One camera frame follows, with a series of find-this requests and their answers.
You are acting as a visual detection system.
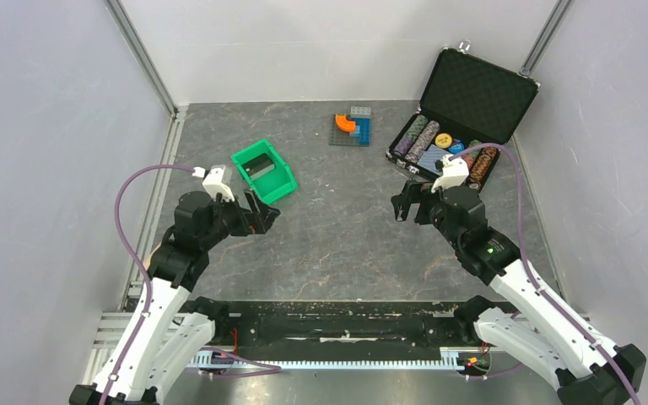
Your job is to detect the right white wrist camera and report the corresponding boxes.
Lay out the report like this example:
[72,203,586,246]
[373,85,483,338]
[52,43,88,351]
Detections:
[431,154,469,192]

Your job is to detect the orange curved lego piece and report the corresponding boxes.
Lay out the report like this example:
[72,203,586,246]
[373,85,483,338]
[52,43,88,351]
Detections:
[334,114,357,133]

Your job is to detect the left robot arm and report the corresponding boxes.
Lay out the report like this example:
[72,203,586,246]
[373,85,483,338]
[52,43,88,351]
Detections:
[68,190,281,404]

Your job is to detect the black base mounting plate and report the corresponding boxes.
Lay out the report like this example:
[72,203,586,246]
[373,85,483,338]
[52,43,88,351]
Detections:
[179,297,483,362]

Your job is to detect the white slotted cable duct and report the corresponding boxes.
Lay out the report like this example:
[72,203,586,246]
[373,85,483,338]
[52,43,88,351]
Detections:
[186,349,488,372]

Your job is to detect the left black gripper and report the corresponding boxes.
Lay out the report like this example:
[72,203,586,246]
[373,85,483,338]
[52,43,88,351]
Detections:
[200,187,279,250]

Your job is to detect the blue dealer chip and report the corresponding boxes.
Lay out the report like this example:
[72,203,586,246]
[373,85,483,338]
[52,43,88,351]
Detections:
[448,142,465,154]

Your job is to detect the green red chip stack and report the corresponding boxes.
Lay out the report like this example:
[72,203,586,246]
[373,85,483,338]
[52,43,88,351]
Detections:
[462,140,482,170]

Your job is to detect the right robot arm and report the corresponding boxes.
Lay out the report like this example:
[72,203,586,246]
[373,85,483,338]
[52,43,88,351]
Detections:
[391,181,646,404]

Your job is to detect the grey lego baseplate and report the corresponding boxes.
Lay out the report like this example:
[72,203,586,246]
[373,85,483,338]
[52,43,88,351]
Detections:
[328,122,364,147]

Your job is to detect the green plastic bin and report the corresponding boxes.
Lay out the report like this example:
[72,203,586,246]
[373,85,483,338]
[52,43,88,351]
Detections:
[231,139,298,205]

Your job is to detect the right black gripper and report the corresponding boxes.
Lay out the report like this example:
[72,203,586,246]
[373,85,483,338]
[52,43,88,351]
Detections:
[391,179,463,249]

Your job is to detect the yellow dealer chip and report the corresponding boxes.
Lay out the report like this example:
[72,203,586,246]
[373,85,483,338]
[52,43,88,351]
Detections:
[435,132,455,149]

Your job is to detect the black poker chip case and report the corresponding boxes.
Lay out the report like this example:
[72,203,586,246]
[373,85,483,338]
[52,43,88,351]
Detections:
[385,47,540,181]

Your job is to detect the blue playing card deck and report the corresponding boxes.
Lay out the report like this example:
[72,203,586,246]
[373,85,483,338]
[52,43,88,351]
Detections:
[417,144,450,176]

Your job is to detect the dark card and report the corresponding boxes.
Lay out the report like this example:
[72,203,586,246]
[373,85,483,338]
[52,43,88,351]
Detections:
[242,154,275,181]

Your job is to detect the purple green chip stack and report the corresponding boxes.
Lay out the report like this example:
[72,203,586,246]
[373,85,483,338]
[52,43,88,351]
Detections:
[392,115,429,157]

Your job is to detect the grey lego brick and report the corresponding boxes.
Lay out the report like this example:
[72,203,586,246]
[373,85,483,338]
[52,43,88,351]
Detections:
[349,106,371,119]

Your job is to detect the orange black chip stack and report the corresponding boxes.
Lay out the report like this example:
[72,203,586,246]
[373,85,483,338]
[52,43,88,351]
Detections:
[467,147,499,191]

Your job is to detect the pink grey chip stack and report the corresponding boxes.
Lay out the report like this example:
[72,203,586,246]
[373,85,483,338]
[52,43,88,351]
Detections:
[405,121,440,164]

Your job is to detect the blue lego bricks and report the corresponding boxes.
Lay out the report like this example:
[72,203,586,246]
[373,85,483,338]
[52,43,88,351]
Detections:
[350,117,371,147]

